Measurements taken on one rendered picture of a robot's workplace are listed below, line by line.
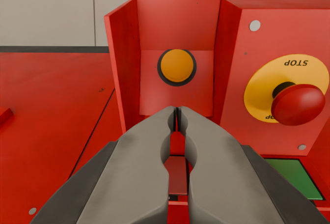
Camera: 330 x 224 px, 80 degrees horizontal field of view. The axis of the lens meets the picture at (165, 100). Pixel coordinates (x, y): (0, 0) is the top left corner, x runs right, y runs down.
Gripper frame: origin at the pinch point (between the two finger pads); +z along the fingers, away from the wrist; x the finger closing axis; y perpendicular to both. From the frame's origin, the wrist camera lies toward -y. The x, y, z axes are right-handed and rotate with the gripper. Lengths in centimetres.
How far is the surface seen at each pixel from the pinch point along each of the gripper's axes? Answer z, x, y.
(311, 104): 3.0, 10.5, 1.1
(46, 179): 12.5, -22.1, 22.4
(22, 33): 85, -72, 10
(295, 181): 3.2, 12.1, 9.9
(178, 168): 4.2, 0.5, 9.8
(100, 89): 44, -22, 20
